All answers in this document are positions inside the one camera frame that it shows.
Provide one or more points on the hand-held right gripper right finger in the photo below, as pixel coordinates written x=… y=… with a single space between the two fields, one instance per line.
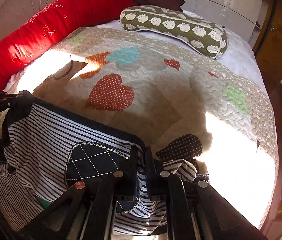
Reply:
x=151 y=180

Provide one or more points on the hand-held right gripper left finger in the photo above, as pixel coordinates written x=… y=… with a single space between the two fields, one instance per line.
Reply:
x=134 y=178

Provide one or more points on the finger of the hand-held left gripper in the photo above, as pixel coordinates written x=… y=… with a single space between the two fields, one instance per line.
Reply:
x=1 y=100

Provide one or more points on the navy white striped shirt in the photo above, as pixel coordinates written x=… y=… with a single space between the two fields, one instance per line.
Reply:
x=43 y=140

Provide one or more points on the patchwork heart quilt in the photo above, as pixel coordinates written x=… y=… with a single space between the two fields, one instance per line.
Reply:
x=156 y=92

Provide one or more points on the white padded headboard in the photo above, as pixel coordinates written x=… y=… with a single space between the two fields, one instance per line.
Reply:
x=13 y=5

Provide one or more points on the long red pillow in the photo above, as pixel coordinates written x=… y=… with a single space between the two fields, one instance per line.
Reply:
x=68 y=22

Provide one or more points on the green patterned bolster pillow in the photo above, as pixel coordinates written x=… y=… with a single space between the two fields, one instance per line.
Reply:
x=181 y=27

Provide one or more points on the wooden door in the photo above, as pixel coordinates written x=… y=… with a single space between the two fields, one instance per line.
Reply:
x=278 y=37

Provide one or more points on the white glossy wardrobe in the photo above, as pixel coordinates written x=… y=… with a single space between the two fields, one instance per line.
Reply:
x=218 y=0

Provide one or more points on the wooden bed frame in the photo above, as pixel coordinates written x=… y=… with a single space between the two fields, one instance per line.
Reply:
x=281 y=120

